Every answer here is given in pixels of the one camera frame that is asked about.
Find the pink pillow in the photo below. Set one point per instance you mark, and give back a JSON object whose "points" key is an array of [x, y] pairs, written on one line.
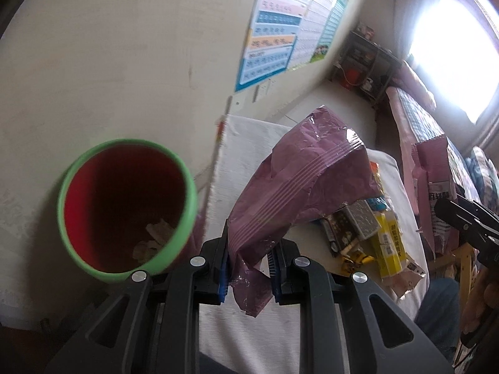
{"points": [[419, 83]]}

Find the dark patterned cushion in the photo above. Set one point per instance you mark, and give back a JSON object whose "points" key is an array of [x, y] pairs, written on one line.
{"points": [[483, 173]]}

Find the dark shelf rack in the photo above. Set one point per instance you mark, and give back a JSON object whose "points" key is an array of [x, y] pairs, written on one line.
{"points": [[366, 62]]}

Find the window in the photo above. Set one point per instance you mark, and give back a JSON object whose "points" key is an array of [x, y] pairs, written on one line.
{"points": [[448, 46]]}

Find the yellow box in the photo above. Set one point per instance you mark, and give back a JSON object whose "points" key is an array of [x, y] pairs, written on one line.
{"points": [[388, 245]]}

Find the person's leg in jeans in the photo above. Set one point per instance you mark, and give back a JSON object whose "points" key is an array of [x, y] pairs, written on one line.
{"points": [[440, 311]]}

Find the gold foil wrapper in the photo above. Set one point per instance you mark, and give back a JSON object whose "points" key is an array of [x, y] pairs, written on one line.
{"points": [[356, 260]]}

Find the blue-bordered wall poster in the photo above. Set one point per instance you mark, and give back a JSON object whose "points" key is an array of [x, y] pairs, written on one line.
{"points": [[269, 46]]}

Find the patchwork quilt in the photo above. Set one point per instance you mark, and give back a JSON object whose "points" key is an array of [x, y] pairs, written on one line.
{"points": [[423, 119]]}

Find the pink and white wrapper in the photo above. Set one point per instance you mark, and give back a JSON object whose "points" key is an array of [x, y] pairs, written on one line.
{"points": [[405, 278]]}

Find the purple snack bag white label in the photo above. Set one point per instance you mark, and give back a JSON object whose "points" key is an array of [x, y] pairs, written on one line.
{"points": [[432, 163]]}

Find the white chart wall poster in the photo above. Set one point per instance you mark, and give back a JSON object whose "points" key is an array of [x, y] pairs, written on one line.
{"points": [[315, 15]]}

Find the red container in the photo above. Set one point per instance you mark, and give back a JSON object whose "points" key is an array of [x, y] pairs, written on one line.
{"points": [[349, 78]]}

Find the blue and white wrapper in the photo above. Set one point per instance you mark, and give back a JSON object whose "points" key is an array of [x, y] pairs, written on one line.
{"points": [[377, 203]]}

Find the pink blanket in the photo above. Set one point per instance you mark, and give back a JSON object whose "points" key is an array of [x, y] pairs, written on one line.
{"points": [[401, 140]]}

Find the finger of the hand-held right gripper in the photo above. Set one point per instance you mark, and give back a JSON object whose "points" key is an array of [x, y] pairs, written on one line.
{"points": [[481, 237], [456, 210]]}

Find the dark brown snack packet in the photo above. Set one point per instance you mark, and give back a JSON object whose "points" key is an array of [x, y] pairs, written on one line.
{"points": [[335, 235]]}

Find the black snack packet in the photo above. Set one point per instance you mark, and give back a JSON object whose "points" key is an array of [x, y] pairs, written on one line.
{"points": [[359, 220]]}

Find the green-bordered wall poster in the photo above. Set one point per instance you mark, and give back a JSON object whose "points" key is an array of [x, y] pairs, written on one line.
{"points": [[332, 27]]}

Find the red bin with green rim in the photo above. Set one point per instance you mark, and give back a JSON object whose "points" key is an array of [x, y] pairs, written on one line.
{"points": [[117, 187]]}

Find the wooden chair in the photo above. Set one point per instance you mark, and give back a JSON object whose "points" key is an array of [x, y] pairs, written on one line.
{"points": [[466, 258]]}

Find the tan paper scraps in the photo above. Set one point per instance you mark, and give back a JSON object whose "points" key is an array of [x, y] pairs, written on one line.
{"points": [[152, 239]]}

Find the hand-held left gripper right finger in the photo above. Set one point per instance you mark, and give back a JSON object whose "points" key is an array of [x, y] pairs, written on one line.
{"points": [[276, 281]]}

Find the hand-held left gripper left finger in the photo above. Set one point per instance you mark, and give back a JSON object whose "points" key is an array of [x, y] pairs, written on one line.
{"points": [[223, 277]]}

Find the orange striped packet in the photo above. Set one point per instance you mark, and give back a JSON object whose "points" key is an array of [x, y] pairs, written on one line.
{"points": [[376, 177]]}

